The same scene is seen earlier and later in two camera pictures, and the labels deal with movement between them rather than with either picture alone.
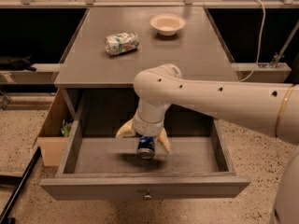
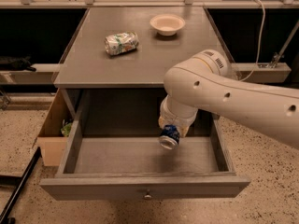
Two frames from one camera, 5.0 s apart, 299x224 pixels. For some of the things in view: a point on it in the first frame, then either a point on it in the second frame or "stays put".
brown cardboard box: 52,141 stays put
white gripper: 149,128 -> 176,119
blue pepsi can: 146,147 -> 169,137
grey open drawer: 95,165 stays put
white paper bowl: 167,24 stays put
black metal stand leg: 5,217 stays put
